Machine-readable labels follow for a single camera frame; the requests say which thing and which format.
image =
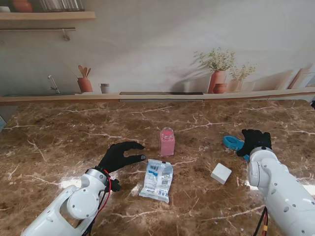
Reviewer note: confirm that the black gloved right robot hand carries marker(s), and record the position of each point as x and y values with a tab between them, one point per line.
256	141

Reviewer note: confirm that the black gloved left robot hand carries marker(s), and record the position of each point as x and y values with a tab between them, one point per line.
115	158

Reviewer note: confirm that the blue plastic bag clip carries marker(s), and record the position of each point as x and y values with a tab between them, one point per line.
232	142

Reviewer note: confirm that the white square bottle cap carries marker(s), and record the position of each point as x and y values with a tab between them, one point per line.
221	173

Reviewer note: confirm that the white blue salt bag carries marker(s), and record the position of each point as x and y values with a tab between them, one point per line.
157	180

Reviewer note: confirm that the clear bottle with pink seasoning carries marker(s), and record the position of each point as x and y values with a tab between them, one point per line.
167	145

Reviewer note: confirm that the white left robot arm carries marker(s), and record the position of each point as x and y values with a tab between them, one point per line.
71	204

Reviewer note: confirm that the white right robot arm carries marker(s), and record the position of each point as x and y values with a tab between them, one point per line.
280	186

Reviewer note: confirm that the pale vase with flowers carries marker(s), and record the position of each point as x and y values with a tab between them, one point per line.
237	84

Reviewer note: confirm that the small round terracotta pot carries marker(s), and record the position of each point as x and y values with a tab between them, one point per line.
220	89

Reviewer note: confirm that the long wooden counter ledge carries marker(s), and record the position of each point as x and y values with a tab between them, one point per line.
73	98

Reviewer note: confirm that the leaning wooden cutting boards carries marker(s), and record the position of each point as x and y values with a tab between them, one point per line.
300	78

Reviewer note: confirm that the glass jars on shelf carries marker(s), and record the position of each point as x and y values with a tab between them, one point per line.
61	5

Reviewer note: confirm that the round terracotta jar on shelf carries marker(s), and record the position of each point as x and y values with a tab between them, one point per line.
22	5

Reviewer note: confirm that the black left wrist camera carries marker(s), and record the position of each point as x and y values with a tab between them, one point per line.
115	185

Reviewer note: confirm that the wooden wall shelf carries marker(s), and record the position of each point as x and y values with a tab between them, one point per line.
49	16

